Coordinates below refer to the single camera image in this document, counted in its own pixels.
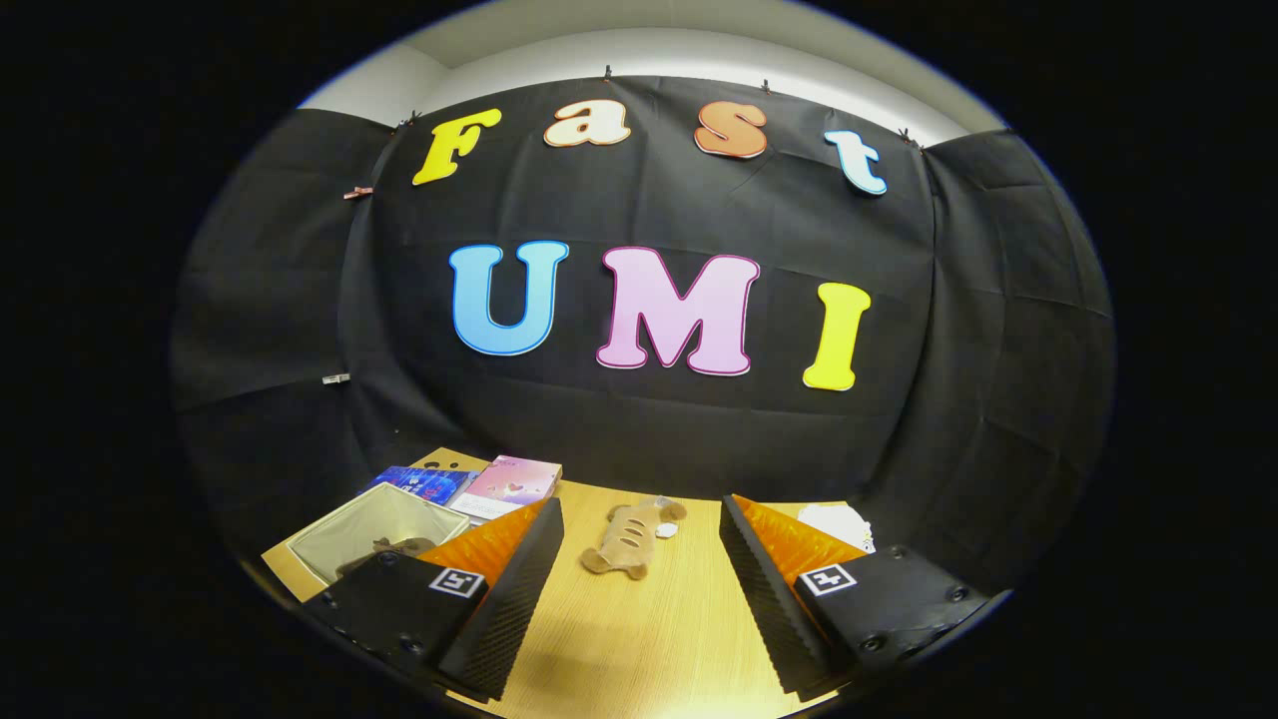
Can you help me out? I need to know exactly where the cream fabric storage box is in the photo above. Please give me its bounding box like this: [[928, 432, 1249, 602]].
[[287, 481, 473, 587]]

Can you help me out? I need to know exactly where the white plush toy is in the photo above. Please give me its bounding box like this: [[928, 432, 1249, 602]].
[[796, 501, 877, 554]]

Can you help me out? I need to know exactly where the black backdrop cloth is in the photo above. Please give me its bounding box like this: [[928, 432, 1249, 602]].
[[170, 75, 1116, 600]]

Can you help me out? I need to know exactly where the row of dark cloth clips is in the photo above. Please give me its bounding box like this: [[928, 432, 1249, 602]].
[[403, 65, 916, 142]]

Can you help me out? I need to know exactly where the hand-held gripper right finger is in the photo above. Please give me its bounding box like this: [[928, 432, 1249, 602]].
[[719, 493, 1011, 700]]

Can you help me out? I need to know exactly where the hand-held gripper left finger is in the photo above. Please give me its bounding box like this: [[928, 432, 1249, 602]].
[[300, 496, 566, 702]]

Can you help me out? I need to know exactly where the blue book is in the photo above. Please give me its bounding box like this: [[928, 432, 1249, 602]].
[[360, 464, 479, 508]]

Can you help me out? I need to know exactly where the pink book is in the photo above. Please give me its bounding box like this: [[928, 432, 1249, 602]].
[[448, 454, 564, 526]]

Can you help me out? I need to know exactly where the tan bread plush toy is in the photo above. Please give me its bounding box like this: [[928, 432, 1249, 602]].
[[580, 495, 689, 581]]

